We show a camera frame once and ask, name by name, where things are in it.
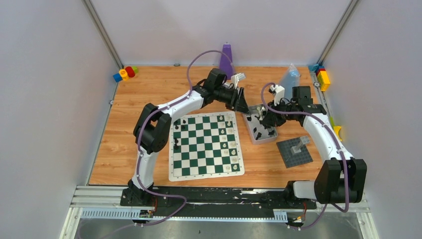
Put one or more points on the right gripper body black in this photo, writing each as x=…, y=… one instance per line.
x=278, y=119

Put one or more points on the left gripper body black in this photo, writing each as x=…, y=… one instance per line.
x=236, y=99

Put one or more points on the metal tin box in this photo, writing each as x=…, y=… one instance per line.
x=259, y=133

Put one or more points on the grey lego baseplate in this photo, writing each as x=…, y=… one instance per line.
x=293, y=160

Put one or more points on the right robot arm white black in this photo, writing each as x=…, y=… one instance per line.
x=341, y=178

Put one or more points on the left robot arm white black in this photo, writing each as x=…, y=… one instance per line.
x=153, y=126

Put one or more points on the green white chess mat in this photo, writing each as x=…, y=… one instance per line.
x=200, y=154

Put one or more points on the black pawn on board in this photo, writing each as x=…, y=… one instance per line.
x=176, y=146

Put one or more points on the purple cone bottle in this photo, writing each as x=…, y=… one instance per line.
x=226, y=62

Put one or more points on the colourful block stack right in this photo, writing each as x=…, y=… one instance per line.
x=321, y=75

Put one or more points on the colourful block stack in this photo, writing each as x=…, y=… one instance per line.
x=126, y=73
x=321, y=75

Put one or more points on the yellow curved block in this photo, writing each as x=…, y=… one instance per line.
x=336, y=128

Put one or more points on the colourful block stack left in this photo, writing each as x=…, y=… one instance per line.
x=126, y=73

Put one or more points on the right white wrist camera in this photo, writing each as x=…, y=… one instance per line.
x=278, y=93

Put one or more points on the grey lego post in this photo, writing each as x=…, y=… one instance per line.
x=303, y=141

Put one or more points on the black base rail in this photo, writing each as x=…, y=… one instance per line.
x=215, y=202

